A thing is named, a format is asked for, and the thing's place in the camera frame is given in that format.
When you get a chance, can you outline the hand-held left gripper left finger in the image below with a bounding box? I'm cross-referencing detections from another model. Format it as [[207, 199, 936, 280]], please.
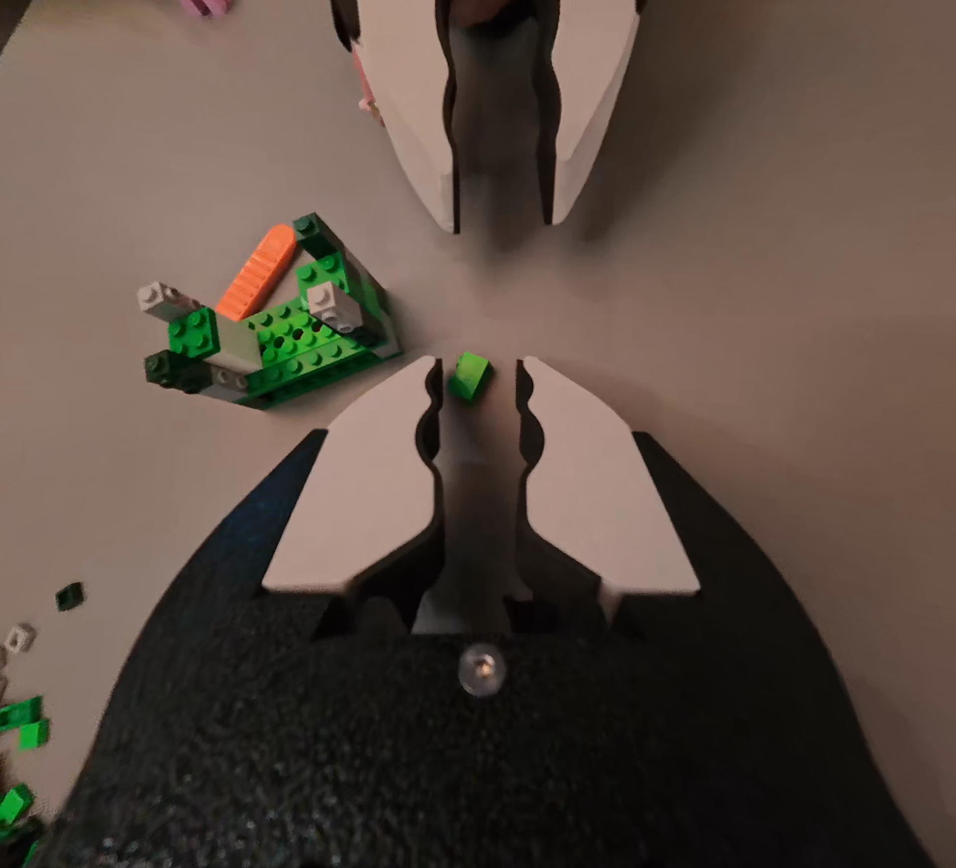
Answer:
[[261, 356, 445, 630]]

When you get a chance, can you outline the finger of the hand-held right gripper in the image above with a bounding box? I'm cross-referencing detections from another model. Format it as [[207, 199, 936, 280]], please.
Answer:
[[534, 0, 643, 227], [347, 0, 463, 236]]

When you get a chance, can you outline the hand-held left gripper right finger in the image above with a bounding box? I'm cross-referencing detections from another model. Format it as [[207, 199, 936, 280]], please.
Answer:
[[515, 356, 701, 602]]

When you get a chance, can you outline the green lego build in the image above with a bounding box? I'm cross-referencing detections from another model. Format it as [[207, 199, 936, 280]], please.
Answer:
[[138, 211, 404, 412]]

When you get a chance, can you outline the small green lego brick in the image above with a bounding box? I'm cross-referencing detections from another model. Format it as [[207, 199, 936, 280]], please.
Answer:
[[447, 351, 494, 404]]

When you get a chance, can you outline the pile of green lego pieces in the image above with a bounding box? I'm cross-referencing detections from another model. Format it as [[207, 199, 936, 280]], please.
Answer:
[[0, 582, 85, 868]]

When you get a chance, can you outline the orange brick separator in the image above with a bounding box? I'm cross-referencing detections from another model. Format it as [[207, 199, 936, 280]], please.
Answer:
[[217, 223, 300, 324]]

